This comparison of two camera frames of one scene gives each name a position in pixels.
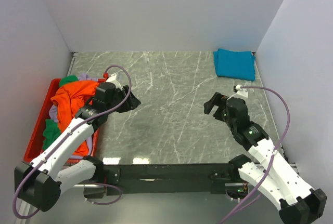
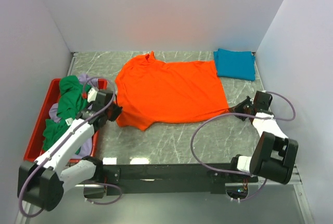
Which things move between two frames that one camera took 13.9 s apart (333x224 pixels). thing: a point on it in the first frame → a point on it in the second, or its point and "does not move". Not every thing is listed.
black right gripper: x=215 y=100 → x=237 y=109
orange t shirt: x=71 y=99 → x=152 y=92
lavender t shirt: x=53 y=115 does not move
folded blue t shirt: x=234 y=64 does not move
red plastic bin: x=34 y=147 does not move
